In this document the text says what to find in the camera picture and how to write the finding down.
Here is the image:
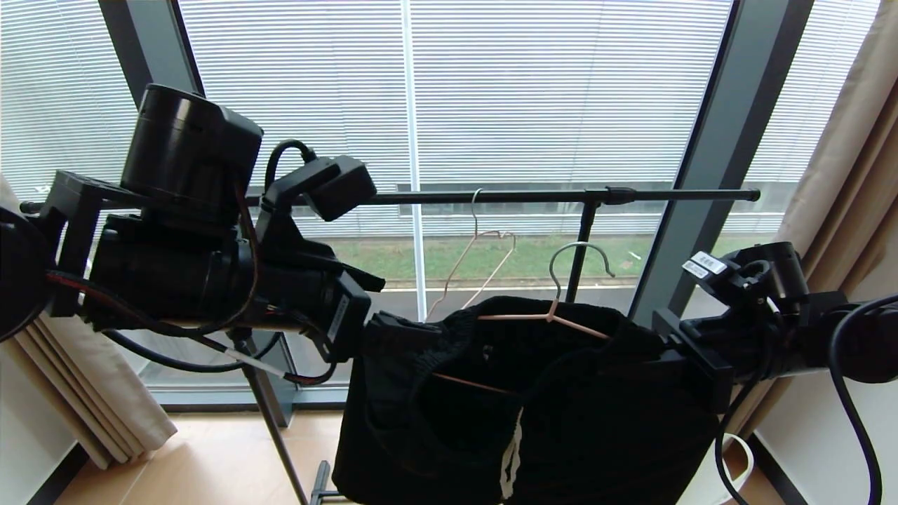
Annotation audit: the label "black clothes rack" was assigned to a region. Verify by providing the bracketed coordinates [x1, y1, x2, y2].
[20, 186, 762, 505]

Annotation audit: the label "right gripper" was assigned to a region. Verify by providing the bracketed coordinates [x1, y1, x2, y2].
[651, 291, 829, 416]

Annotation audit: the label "pink clothes hanger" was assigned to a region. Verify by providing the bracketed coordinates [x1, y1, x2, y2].
[426, 188, 518, 322]
[431, 241, 617, 398]

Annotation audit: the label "black shorts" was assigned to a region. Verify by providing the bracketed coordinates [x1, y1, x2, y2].
[332, 295, 723, 505]

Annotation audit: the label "beige curtain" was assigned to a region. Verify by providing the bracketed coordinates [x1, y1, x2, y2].
[730, 0, 898, 439]
[0, 175, 178, 469]

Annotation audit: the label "window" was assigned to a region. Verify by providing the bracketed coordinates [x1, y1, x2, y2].
[0, 0, 883, 411]

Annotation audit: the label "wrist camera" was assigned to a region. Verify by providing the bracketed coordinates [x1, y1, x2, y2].
[682, 250, 772, 313]
[255, 156, 378, 246]

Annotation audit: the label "white laundry basket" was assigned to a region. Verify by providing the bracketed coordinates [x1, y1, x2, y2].
[677, 421, 756, 505]

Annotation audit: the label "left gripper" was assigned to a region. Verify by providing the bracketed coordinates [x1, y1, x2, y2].
[84, 210, 387, 365]

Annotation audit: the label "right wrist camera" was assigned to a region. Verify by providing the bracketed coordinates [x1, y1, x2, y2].
[682, 250, 772, 313]

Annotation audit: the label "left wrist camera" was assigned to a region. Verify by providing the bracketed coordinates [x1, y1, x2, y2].
[255, 156, 378, 246]

